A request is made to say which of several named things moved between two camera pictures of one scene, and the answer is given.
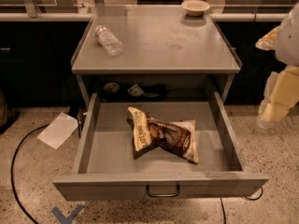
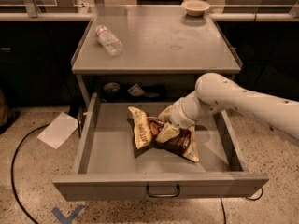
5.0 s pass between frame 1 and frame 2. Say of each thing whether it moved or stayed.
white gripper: moved
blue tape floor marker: stayed
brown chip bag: stayed
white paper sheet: stayed
